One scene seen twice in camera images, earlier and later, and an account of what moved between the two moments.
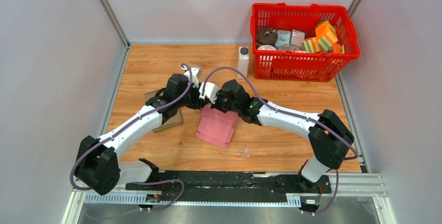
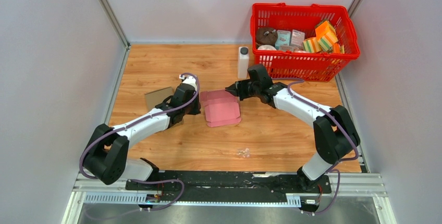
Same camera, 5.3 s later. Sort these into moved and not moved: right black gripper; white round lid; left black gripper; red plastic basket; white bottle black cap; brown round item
Moved: right black gripper; left black gripper
Not moved: white bottle black cap; brown round item; white round lid; red plastic basket
